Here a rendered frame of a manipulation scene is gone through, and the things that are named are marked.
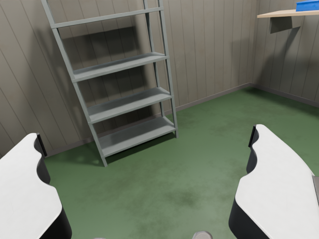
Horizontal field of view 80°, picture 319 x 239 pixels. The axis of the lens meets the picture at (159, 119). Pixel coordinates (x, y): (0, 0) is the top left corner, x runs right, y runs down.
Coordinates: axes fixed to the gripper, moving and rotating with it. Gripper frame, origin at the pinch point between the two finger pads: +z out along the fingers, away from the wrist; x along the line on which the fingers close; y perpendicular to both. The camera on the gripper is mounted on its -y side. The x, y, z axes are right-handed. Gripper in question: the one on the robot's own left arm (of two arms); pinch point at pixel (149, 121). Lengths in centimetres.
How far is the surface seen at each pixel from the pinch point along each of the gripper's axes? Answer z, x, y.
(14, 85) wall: 228, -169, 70
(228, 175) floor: 138, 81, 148
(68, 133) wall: 240, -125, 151
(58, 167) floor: 196, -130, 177
